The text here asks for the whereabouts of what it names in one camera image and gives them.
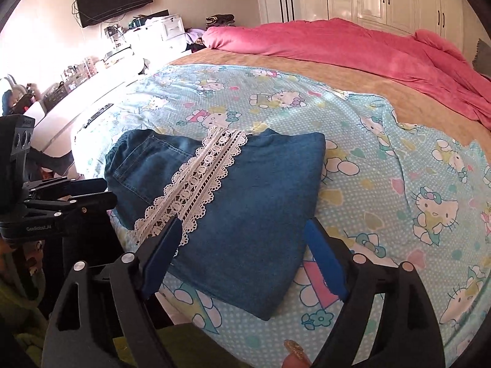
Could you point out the grey padded headboard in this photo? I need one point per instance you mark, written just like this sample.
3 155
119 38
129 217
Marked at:
483 55

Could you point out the folded dark clothes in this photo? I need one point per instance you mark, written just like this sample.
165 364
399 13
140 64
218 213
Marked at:
219 20

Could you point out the tan bed sheet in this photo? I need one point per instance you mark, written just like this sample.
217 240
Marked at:
345 74

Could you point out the white desk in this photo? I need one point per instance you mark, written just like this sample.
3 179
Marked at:
69 111

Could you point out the yellow-green garment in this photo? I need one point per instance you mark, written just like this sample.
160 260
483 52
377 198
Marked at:
199 349

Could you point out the pink duvet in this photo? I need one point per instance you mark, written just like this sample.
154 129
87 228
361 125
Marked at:
345 42

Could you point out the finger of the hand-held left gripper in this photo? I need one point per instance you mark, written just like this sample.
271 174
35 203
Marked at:
84 204
69 187

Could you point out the black remote control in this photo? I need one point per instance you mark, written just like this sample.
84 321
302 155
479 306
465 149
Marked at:
98 116

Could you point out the person's right hand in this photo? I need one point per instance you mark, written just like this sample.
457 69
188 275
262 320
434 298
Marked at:
295 358

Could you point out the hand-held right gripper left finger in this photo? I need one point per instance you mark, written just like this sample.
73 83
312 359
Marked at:
163 260

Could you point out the white drawer box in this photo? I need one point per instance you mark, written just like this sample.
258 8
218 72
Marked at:
171 27

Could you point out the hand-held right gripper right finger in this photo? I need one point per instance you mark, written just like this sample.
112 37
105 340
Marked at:
326 258

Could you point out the clear cosmetic organizer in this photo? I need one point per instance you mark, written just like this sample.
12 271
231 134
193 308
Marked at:
73 78

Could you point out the purple cloth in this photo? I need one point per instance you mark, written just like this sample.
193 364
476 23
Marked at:
195 35

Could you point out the light blue cartoon printed blanket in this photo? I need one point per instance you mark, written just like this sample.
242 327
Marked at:
383 199

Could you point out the blue denim pants lace trim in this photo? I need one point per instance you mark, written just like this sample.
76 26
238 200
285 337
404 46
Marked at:
268 199

